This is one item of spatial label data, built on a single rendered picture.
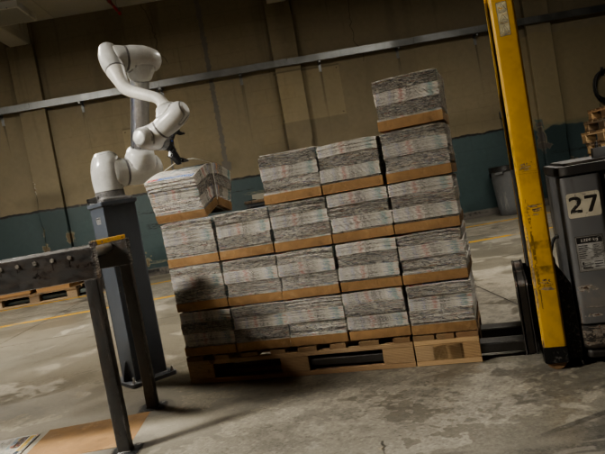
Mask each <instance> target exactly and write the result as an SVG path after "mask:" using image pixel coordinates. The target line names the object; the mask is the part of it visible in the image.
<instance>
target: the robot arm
mask: <svg viewBox="0 0 605 454"><path fill-rule="evenodd" d="M98 59H99V62H100V65H101V67H102V69H103V71H104V73H105V74H106V76H108V77H109V78H110V80H111V81H112V82H113V84H114V85H115V86H116V88H117V89H118V90H119V91H120V92H121V93H122V94H124V95H126V96H128V97H130V98H131V146H130V147H129V148H128V149H127V150H126V154H125V157H124V159H121V158H118V156H117V154H115V153H114V152H111V151H104V152H100V153H96V154H95V155H94V156H93V158H92V161H91V178H92V183H93V187H94V191H95V197H94V198H90V199H87V200H86V201H87V203H88V204H90V205H91V204H98V203H101V202H108V201H114V200H121V199H126V198H132V195H126V194H125V193H124V189H123V187H124V186H135V185H141V184H145V183H146V182H147V181H148V180H149V179H150V178H151V177H153V176H155V175H156V174H157V173H160V172H163V164H162V162H161V159H160V158H159V157H158V156H157V155H155V153H154V150H167V151H168V155H167V156H168V157H169V158H171V159H172V160H173V161H174V162H175V163H176V164H177V165H180V164H182V162H187V161H189V159H184V158H180V156H179V155H178V153H177V152H176V148H175V145H174V138H175V135H176V134H178V135H183V134H185V133H184V132H181V131H180V130H179V129H180V128H181V127H182V126H183V125H184V124H185V122H186V121H187V119H188V117H189V115H190V111H189V108H188V106H187V105H186V104H185V103H184V102H181V101H176V102H174V103H173V102H169V101H168V100H167V99H166V98H165V97H164V96H163V95H162V94H160V93H158V92H155V91H151V90H149V81H150V80H151V79H152V77H153V74H154V72H155V71H157V70H159V68H160V66H161V56H160V54H159V52H158V51H157V50H154V49H152V48H151V47H148V46H144V45H125V46H122V45H114V44H112V43H110V42H103V43H102V44H100V45H99V47H98ZM126 73H127V75H126ZM127 76H128V77H127ZM128 78H129V80H130V83H129V81H128ZM149 102H151V103H154V104H156V105H157V109H156V119H155V120H154V121H153V122H152V123H149Z"/></svg>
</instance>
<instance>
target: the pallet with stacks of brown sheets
mask: <svg viewBox="0 0 605 454"><path fill-rule="evenodd" d="M83 287H85V282H84V281H79V282H75V283H69V284H64V285H59V286H50V287H44V288H40V289H34V290H29V291H24V292H19V293H14V294H9V295H0V311H1V310H6V309H11V308H16V307H21V306H26V305H31V304H41V303H46V302H51V301H56V300H61V299H66V298H71V297H76V296H80V294H83V293H86V292H83V293H79V288H83ZM63 290H66V292H67V295H63V296H58V297H53V298H48V299H43V300H42V295H47V294H52V293H53V292H58V291H63ZM28 296H29V300H30V302H29V303H28V304H26V303H23V304H16V305H14V306H11V305H9V304H10V303H11V302H13V301H16V300H19V299H21V298H23V297H28ZM8 306H9V307H8Z"/></svg>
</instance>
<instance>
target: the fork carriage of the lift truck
mask: <svg viewBox="0 0 605 454"><path fill-rule="evenodd" d="M511 265H512V272H513V277H514V283H515V288H516V295H517V300H518V306H519V317H520V321H521V327H522V332H523V338H524V343H525V349H526V354H527V355H528V354H533V353H537V354H539V351H538V345H537V335H536V328H535V323H534V317H533V311H532V305H531V300H530V293H529V288H528V281H527V277H526V274H525V270H524V268H523V264H522V261H521V259H520V260H514V261H513V260H512V261H511Z"/></svg>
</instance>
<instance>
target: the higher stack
mask: <svg viewBox="0 0 605 454"><path fill-rule="evenodd" d="M443 82H444V80H443V78H442V76H440V75H439V73H438V71H437V69H436V68H431V69H425V70H421V71H417V72H412V73H409V74H405V75H400V76H397V77H390V78H387V79H383V80H379V81H375V82H373V83H371V84H372V91H373V96H374V102H375V107H376V111H377V115H378V118H379V120H378V121H377V122H378V123H379V122H382V121H387V120H392V119H396V118H400V117H404V116H409V115H413V114H421V113H426V112H429V111H434V110H438V109H443V110H444V111H445V113H446V114H447V108H446V105H447V104H446V98H445V91H444V88H445V87H444V83H443ZM448 125H449V123H448V122H446V121H445V120H444V119H441V120H436V121H432V122H427V123H419V124H414V125H411V126H406V127H401V128H397V129H392V130H388V131H383V132H380V133H384V134H382V135H379V137H381V138H380V139H381V140H380V141H381V143H382V144H381V146H382V151H383V155H384V162H385V165H386V166H385V167H386V174H390V173H395V172H400V171H405V170H410V169H415V168H425V167H429V166H435V165H439V164H445V163H449V162H450V163H451V162H456V158H455V156H454V155H455V152H454V149H453V144H452V141H451V140H452V139H451V133H450V128H449V126H448ZM451 173H453V172H451ZM451 173H446V174H441V175H435V176H431V177H421V178H416V179H411V180H405V181H401V182H395V183H391V184H392V185H389V186H388V192H389V193H390V194H389V197H391V202H392V207H393V209H392V211H393V219H394V224H401V223H407V222H419V221H425V220H431V219H437V218H444V217H450V216H457V215H460V213H461V211H462V208H461V205H460V199H459V196H460V192H459V188H458V187H459V185H458V183H457V178H456V173H454V174H451ZM396 240H397V244H398V251H399V253H400V257H401V259H400V262H401V263H402V270H403V275H404V276H407V275H413V274H420V273H428V272H435V271H441V270H449V269H456V268H467V266H468V264H469V263H470V260H469V259H470V257H471V256H470V254H471V251H470V247H469V243H468V242H469V241H467V235H466V230H465V222H464V220H463V221H462V223H461V225H457V226H451V227H445V228H438V229H432V230H425V231H418V232H406V233H400V234H398V235H397V236H396ZM406 292H407V296H408V303H409V308H410V310H409V315H410V320H411V326H416V325H424V324H433V323H443V322H461V321H471V320H476V310H477V295H476V291H475V281H474V276H473V270H472V267H471V270H470V274H469V277H462V278H455V279H448V280H440V281H433V282H426V283H418V284H411V285H407V286H406ZM481 325H482V321H481V315H480V311H479V312H478V326H477V330H467V331H449V332H440V333H430V334H421V335H413V343H414V346H415V347H414V348H415V353H416V358H417V365H418V367H424V366H436V365H447V364H459V363H470V362H482V361H483V355H482V351H481V344H480V339H481V338H482V332H481Z"/></svg>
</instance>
